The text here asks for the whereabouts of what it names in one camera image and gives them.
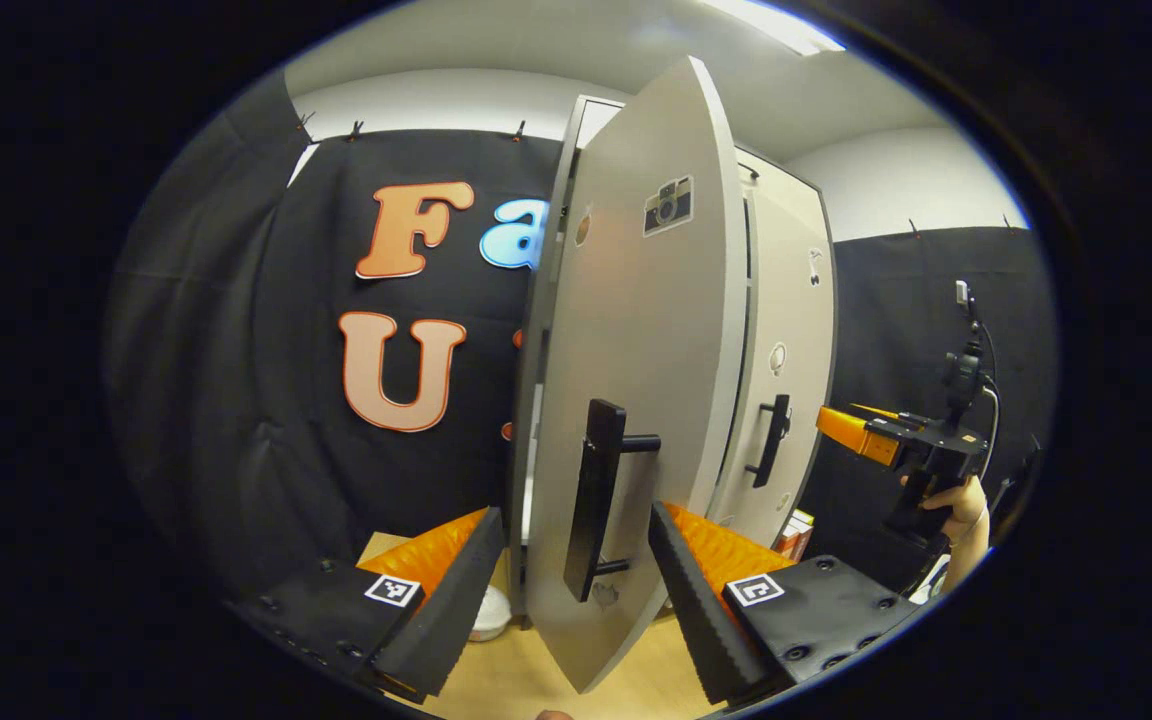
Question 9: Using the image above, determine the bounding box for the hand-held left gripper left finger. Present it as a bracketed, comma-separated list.
[226, 506, 507, 703]

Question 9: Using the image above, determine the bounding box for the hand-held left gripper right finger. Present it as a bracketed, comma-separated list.
[648, 501, 922, 704]

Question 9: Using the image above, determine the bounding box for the white shoe cabinet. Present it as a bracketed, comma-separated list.
[508, 95, 837, 601]

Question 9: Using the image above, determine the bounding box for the white round container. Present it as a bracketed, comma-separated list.
[466, 585, 514, 643]

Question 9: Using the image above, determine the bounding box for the brown book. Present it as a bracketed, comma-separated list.
[774, 508, 817, 563]

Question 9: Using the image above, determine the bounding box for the black backdrop cloth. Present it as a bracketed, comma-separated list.
[101, 70, 1062, 601]

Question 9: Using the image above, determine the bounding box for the ceiling light panel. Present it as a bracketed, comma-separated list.
[701, 0, 847, 56]

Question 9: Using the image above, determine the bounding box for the black door handle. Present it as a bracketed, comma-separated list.
[744, 393, 793, 489]
[563, 398, 661, 603]

